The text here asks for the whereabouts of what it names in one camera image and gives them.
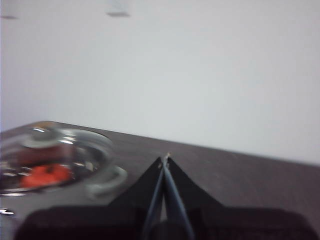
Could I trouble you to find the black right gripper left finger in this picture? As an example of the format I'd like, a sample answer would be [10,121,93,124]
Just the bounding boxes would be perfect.
[14,156,166,240]

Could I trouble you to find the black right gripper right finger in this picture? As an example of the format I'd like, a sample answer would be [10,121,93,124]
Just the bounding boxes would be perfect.
[159,154,316,240]

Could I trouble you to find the small orange pumpkin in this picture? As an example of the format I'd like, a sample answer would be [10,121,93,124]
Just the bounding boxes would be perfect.
[19,164,74,189]

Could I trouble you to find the glass lid with green knob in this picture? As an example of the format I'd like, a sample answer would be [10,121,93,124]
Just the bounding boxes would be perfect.
[0,125,116,196]

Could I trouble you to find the white wall socket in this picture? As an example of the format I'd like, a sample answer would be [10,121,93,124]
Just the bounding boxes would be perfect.
[105,0,131,18]

